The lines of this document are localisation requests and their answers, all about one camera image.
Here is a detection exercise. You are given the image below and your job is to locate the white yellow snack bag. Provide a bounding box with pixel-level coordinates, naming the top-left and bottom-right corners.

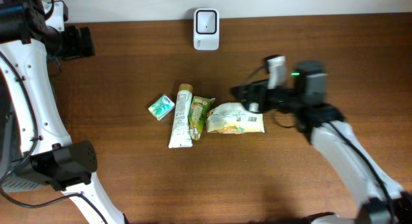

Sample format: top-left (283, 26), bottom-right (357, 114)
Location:
top-left (206, 102), bottom-right (266, 135)

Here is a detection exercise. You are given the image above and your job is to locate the green snack pouch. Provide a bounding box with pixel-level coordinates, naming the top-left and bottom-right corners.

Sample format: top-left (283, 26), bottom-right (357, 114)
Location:
top-left (189, 96), bottom-right (215, 140)

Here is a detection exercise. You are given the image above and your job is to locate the white tube with tan cap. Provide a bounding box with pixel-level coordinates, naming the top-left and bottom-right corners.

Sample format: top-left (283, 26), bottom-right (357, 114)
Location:
top-left (169, 84), bottom-right (193, 149)

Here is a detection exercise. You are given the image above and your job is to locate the teal white tissue pack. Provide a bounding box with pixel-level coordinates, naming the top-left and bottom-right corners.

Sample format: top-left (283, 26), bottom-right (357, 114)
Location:
top-left (148, 95), bottom-right (175, 120)

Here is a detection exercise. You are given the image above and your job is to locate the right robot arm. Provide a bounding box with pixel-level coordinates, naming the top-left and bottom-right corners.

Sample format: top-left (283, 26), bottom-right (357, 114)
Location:
top-left (230, 61), bottom-right (411, 223)

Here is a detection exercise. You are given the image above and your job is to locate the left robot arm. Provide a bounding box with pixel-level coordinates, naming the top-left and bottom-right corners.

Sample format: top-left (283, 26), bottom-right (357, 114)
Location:
top-left (1, 0), bottom-right (127, 223)

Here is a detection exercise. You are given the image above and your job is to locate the dark grey plastic basket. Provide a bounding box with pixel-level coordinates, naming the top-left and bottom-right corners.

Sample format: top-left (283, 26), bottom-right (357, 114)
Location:
top-left (1, 104), bottom-right (42, 193)

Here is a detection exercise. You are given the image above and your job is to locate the black left camera cable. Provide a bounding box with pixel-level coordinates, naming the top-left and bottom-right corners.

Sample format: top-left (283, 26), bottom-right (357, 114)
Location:
top-left (0, 50), bottom-right (110, 224)

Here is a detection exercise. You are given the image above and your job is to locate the black camera cable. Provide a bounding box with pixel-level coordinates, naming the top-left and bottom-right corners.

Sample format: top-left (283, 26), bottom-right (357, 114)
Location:
top-left (0, 50), bottom-right (110, 224)
top-left (244, 64), bottom-right (397, 224)

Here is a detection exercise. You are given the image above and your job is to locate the black right camera cable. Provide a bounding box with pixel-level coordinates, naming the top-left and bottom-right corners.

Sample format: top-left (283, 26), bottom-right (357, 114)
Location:
top-left (244, 64), bottom-right (397, 224)

